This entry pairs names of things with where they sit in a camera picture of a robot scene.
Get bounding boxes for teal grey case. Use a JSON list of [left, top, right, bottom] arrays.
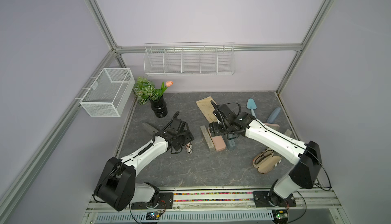
[[225, 134, 236, 151]]

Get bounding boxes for beige case brown sunglasses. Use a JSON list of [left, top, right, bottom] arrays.
[[185, 142, 192, 155]]

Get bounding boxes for pink glasses case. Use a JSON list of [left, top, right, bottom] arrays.
[[208, 129, 226, 152]]

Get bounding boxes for green glasses case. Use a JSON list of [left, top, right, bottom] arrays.
[[200, 125, 215, 151]]

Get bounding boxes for blue brown glasses case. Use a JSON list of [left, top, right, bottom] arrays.
[[266, 107, 281, 124]]

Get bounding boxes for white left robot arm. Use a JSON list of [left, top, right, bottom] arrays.
[[93, 111, 194, 211]]

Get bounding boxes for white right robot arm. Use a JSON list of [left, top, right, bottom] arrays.
[[209, 101, 323, 207]]

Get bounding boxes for beige case black glasses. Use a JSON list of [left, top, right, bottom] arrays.
[[252, 148, 282, 174]]

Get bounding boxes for teal small trowel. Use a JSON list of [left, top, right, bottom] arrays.
[[246, 99, 257, 118]]

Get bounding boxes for beige fabric glove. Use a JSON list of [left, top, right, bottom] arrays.
[[196, 97, 217, 123]]

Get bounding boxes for black glossy vase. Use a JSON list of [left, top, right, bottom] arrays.
[[149, 95, 168, 118]]

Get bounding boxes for pink tulip flower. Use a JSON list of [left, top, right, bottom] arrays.
[[166, 81, 174, 87]]

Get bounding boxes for green artificial plant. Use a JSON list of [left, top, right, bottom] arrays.
[[133, 77, 168, 105]]

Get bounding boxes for aluminium mounting rail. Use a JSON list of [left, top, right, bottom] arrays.
[[87, 188, 343, 211]]

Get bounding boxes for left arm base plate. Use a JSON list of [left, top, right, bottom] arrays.
[[131, 192, 174, 210]]

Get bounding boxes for long white wire shelf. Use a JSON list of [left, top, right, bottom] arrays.
[[144, 42, 236, 76]]

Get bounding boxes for white wire basket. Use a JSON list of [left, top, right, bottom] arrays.
[[76, 68, 135, 118]]

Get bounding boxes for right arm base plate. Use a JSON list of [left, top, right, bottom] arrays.
[[253, 191, 297, 208]]

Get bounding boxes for white vented cable duct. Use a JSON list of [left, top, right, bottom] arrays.
[[92, 210, 274, 224]]

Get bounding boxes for aluminium frame post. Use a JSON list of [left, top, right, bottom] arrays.
[[84, 0, 126, 68]]

